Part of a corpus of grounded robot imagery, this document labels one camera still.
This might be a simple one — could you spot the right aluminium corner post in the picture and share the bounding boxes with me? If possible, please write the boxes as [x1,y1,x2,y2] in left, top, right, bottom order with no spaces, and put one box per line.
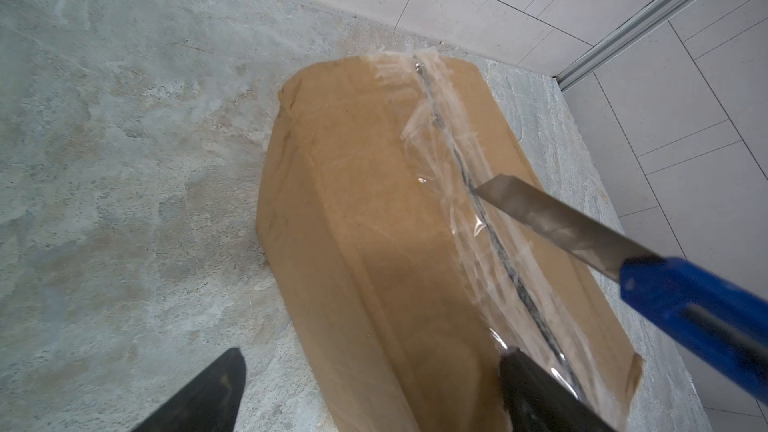
[556,0,696,92]

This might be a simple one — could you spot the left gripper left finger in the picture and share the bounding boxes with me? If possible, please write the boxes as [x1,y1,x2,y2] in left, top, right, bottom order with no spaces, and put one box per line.
[134,348,247,432]

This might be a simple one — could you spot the blue utility knife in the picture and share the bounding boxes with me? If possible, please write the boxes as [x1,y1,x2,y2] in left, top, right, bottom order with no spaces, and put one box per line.
[474,175,767,402]

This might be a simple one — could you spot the brown cardboard express box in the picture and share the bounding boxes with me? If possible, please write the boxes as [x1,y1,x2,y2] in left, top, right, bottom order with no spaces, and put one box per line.
[256,51,642,431]

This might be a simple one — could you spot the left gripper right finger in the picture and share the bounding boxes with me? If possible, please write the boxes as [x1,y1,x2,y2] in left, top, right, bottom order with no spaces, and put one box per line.
[499,349,614,432]

